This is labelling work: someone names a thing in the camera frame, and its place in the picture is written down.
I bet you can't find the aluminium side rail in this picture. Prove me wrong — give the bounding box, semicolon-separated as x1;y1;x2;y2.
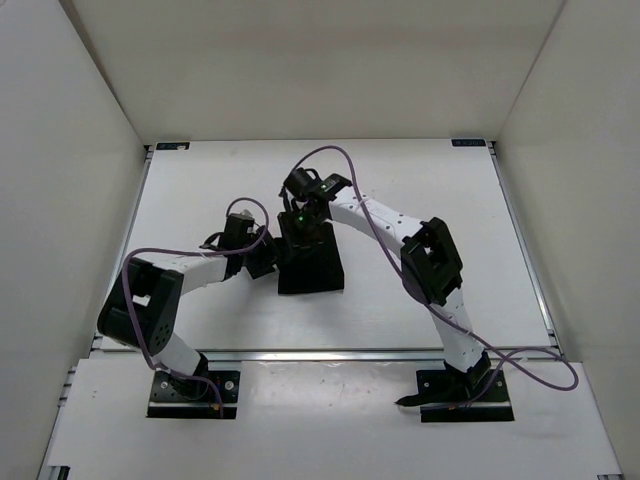
92;144;154;351
488;141;563;354

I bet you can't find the black skirt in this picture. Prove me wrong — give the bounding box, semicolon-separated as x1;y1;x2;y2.
278;222;345;295

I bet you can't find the left aluminium side rail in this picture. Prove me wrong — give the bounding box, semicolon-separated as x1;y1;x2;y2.
92;144;154;351

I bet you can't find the table label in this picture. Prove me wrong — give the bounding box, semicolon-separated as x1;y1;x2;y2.
155;142;190;151
451;138;487;148

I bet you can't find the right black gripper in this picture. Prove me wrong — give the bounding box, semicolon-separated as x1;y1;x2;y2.
278;209;326;266

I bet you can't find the right table label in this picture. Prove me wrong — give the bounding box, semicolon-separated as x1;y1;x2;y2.
451;138;487;148

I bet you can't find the left table label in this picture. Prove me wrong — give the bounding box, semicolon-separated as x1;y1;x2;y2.
155;142;190;151

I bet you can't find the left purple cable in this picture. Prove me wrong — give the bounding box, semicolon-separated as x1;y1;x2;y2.
121;198;269;416

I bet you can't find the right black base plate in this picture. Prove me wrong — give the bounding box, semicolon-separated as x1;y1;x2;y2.
395;369;515;423

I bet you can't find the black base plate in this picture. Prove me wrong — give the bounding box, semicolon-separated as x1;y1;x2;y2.
395;369;515;423
146;370;241;420

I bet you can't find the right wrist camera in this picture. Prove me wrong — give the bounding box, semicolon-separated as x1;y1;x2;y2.
283;168;321;201

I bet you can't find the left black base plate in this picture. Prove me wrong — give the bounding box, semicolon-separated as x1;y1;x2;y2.
146;370;241;420

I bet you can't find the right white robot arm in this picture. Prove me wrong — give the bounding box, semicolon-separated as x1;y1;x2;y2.
279;168;490;401

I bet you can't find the aluminium front rail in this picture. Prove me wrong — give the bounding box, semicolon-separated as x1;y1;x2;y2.
199;347;561;364

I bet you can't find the purple cable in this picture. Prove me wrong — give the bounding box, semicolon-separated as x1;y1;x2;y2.
279;145;581;414
121;198;269;416

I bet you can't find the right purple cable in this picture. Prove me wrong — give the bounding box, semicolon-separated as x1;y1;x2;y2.
279;145;581;414

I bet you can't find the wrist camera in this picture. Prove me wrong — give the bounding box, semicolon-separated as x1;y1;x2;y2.
283;168;321;201
232;209;255;223

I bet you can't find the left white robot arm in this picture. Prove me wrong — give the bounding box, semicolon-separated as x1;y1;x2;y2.
97;211;270;398

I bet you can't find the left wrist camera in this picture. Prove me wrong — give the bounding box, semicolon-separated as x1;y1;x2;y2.
232;209;255;223

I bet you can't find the right aluminium side rail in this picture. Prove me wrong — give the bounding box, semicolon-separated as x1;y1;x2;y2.
488;141;563;354

